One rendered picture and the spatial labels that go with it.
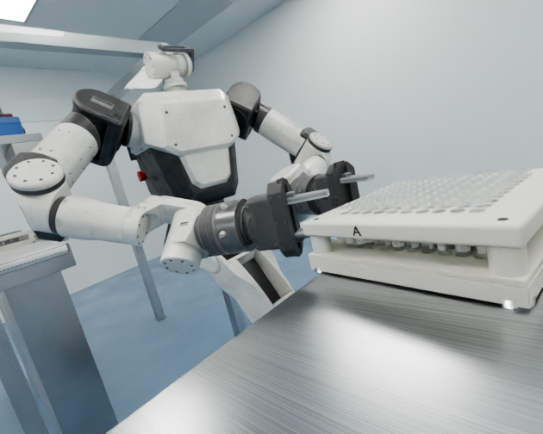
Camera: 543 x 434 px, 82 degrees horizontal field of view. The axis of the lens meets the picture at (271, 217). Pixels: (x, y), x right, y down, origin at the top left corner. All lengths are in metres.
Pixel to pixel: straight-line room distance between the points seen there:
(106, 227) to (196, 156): 0.34
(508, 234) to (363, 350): 0.15
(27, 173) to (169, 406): 0.46
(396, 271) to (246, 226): 0.23
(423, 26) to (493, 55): 0.70
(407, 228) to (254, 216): 0.23
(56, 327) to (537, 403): 1.63
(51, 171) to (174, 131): 0.30
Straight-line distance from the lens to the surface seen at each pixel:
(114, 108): 0.85
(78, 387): 1.80
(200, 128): 0.85
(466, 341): 0.29
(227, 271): 0.84
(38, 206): 0.62
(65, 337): 1.72
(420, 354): 0.27
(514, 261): 0.32
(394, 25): 3.96
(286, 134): 0.98
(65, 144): 0.74
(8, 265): 1.51
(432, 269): 0.34
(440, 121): 3.76
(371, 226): 0.36
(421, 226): 0.33
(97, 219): 0.58
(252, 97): 1.02
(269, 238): 0.48
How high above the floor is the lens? 1.06
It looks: 10 degrees down
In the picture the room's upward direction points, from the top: 14 degrees counter-clockwise
